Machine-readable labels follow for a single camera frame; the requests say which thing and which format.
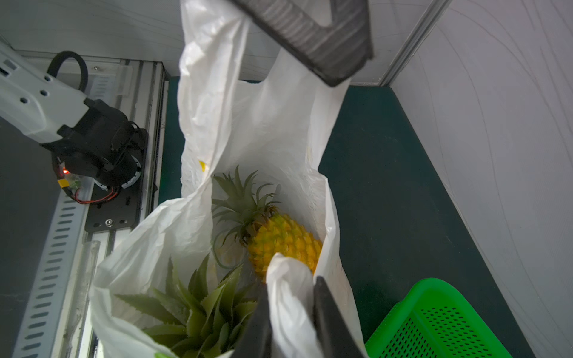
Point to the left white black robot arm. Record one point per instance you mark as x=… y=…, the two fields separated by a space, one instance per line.
x=42 y=107

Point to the dark green table mat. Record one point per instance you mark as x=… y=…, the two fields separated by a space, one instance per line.
x=398 y=224

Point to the yellow pineapple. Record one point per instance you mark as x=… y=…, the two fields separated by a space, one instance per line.
x=259 y=226

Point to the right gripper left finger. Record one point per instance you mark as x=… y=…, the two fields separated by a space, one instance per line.
x=256 y=341

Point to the green plastic basket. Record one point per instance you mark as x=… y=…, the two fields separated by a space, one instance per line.
x=434 y=320

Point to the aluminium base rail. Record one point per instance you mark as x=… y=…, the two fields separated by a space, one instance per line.
x=109 y=161

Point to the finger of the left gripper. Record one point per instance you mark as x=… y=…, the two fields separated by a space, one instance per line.
x=333 y=52

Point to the white plastic bag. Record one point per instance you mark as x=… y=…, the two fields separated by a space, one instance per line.
x=279 y=122

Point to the orange pineapple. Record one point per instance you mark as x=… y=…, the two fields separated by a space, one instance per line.
x=196 y=321

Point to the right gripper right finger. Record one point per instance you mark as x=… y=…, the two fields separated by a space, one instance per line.
x=333 y=333

